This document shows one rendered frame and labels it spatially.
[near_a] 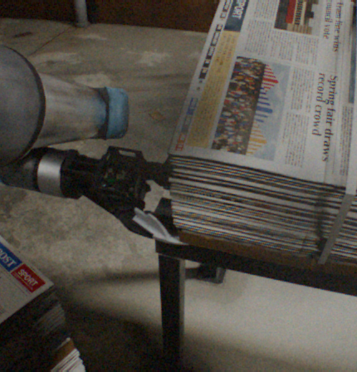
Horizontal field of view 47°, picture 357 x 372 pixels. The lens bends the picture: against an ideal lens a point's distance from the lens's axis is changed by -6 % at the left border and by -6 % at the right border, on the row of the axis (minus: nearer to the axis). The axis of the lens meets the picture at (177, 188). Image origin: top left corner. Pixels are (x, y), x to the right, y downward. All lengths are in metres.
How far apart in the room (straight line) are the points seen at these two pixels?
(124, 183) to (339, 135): 0.31
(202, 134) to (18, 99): 0.20
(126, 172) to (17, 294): 0.27
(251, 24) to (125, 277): 1.38
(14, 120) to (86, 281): 1.52
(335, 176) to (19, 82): 0.28
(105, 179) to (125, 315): 1.09
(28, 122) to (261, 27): 0.32
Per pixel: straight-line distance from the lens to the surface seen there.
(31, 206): 2.17
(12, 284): 0.75
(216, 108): 0.44
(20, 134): 0.30
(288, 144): 0.42
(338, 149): 0.43
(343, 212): 0.44
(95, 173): 0.62
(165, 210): 0.86
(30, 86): 0.31
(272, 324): 1.67
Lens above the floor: 1.39
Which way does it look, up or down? 40 degrees down
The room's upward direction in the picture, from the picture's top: straight up
